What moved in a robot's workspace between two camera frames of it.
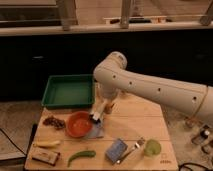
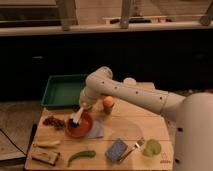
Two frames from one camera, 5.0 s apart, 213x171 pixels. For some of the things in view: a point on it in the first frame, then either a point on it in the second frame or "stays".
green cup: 152,147 stays
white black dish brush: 95,117 -> 76,117
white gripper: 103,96 -> 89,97
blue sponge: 115,150 stays
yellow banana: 46,143 stays
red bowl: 79,124 stays
